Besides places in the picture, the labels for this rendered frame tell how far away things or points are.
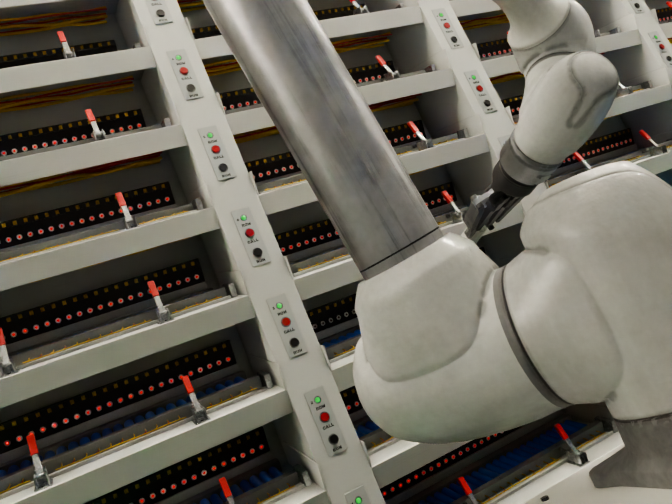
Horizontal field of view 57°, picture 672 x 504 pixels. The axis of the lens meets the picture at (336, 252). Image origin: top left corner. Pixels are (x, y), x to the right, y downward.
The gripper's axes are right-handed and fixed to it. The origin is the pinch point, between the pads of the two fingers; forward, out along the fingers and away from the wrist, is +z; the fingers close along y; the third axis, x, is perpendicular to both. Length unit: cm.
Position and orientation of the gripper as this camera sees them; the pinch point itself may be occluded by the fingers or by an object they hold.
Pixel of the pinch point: (472, 233)
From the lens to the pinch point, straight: 120.0
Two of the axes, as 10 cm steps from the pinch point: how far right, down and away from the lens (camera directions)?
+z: -2.2, 5.2, 8.3
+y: 8.7, -2.9, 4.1
